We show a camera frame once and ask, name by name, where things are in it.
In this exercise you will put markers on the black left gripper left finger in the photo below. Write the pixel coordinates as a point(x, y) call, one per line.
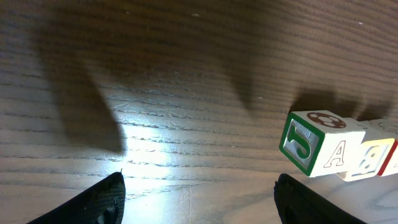
point(103, 203)

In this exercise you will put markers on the yellow number wooden block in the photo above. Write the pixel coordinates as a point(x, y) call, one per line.
point(369, 155)

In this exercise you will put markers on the soccer ball wooden block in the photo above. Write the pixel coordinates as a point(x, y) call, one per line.
point(320, 142)

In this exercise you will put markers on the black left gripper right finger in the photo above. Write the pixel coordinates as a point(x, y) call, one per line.
point(298, 204)

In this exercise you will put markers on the white red edged block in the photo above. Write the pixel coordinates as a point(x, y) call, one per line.
point(388, 128)

